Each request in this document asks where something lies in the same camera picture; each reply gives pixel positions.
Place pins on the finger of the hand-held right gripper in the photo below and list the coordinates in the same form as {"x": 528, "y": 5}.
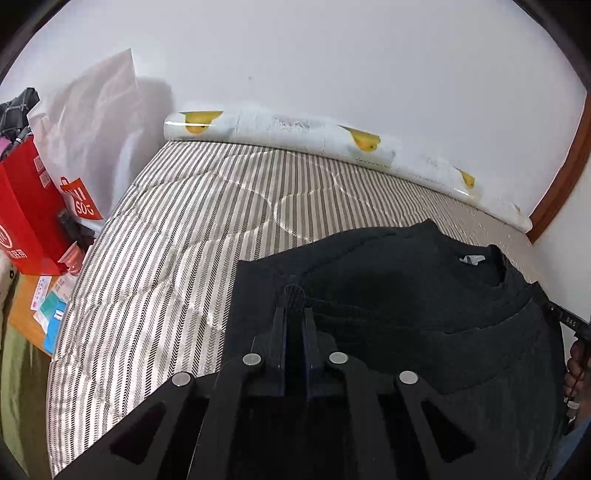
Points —
{"x": 552, "y": 310}

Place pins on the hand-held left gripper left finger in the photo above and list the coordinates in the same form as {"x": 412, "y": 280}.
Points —
{"x": 282, "y": 355}

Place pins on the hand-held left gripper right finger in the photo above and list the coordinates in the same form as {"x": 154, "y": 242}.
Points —
{"x": 310, "y": 355}

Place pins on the black t-shirt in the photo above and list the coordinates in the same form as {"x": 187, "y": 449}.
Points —
{"x": 392, "y": 295}

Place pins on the person's right hand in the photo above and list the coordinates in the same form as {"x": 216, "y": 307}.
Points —
{"x": 575, "y": 369}

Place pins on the person's grey clothing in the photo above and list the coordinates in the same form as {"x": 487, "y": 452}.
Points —
{"x": 570, "y": 447}

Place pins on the striped mattress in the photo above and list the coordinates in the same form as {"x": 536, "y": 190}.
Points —
{"x": 184, "y": 230}

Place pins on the rolled duck-print mat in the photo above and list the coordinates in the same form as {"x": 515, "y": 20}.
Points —
{"x": 277, "y": 129}

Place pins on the blue tissue box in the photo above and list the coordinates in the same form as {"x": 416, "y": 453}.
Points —
{"x": 54, "y": 332}

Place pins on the pink cup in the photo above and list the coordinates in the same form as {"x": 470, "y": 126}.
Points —
{"x": 71, "y": 258}

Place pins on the teal packet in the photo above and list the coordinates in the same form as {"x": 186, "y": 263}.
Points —
{"x": 53, "y": 305}

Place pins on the white and red card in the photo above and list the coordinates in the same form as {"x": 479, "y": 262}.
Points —
{"x": 40, "y": 293}

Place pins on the black bottle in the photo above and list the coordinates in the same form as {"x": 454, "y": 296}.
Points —
{"x": 67, "y": 224}

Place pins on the wooden nightstand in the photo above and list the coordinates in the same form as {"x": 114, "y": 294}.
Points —
{"x": 23, "y": 318}

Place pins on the green bed sheet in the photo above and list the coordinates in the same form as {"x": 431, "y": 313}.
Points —
{"x": 23, "y": 392}

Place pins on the red paper bag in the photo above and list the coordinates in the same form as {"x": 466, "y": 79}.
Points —
{"x": 27, "y": 207}

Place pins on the white plastic shopping bag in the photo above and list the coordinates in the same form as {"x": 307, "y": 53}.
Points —
{"x": 92, "y": 115}

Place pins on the pink cloth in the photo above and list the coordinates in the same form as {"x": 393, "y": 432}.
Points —
{"x": 4, "y": 148}

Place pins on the grey plaid cloth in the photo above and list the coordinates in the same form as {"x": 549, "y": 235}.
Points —
{"x": 18, "y": 110}

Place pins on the brown wooden door frame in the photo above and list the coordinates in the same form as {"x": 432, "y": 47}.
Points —
{"x": 568, "y": 175}

